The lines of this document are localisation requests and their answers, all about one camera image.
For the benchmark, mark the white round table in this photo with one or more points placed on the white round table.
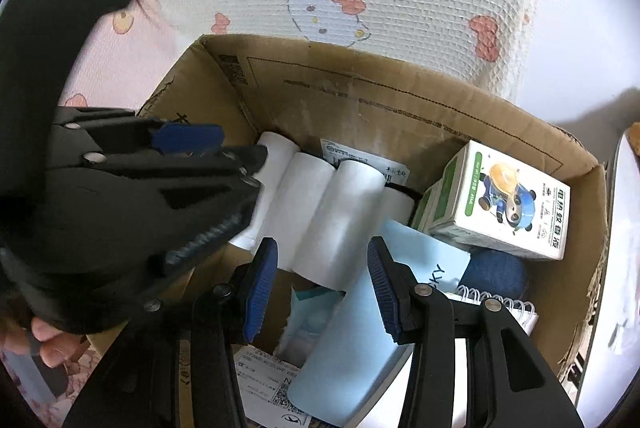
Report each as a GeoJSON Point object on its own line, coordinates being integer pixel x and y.
{"type": "Point", "coordinates": [620, 258]}

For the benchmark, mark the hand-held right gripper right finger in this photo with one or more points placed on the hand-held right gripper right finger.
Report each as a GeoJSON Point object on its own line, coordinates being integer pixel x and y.
{"type": "Point", "coordinates": [382, 288]}

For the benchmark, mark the white spiral notebook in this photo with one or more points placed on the white spiral notebook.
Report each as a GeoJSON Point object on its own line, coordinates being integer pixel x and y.
{"type": "Point", "coordinates": [505, 313]}

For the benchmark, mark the brown cardboard box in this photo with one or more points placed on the brown cardboard box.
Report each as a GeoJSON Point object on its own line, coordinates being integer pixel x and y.
{"type": "Point", "coordinates": [400, 107]}

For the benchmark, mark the pale blue tissue pack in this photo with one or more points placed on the pale blue tissue pack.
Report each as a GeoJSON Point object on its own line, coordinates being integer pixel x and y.
{"type": "Point", "coordinates": [315, 323]}

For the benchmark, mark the person's left hand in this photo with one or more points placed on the person's left hand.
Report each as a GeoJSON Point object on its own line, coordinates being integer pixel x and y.
{"type": "Point", "coordinates": [47, 338]}

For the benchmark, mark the green white carton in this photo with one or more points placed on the green white carton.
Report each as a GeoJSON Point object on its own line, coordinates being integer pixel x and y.
{"type": "Point", "coordinates": [425, 208]}
{"type": "Point", "coordinates": [500, 203]}

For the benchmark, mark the blue denim pouch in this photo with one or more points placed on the blue denim pouch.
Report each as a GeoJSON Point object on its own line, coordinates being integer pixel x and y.
{"type": "Point", "coordinates": [495, 273]}

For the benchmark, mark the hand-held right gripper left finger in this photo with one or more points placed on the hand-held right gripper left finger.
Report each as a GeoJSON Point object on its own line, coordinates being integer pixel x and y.
{"type": "Point", "coordinates": [257, 288]}

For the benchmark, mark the pink printed blanket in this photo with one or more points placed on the pink printed blanket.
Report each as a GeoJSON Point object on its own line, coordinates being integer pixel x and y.
{"type": "Point", "coordinates": [125, 57]}

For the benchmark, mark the white paper roll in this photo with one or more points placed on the white paper roll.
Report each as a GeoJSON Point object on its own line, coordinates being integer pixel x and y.
{"type": "Point", "coordinates": [345, 218]}
{"type": "Point", "coordinates": [305, 208]}
{"type": "Point", "coordinates": [397, 205]}
{"type": "Point", "coordinates": [275, 167]}

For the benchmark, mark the light blue packet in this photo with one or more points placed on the light blue packet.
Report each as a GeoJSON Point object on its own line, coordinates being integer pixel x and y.
{"type": "Point", "coordinates": [350, 358]}

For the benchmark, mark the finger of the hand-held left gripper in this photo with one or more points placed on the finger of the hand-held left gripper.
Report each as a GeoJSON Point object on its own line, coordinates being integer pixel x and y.
{"type": "Point", "coordinates": [210, 188]}
{"type": "Point", "coordinates": [187, 137]}

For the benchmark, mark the pink floral bedding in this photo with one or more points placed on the pink floral bedding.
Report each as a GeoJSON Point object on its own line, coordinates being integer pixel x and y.
{"type": "Point", "coordinates": [75, 383]}

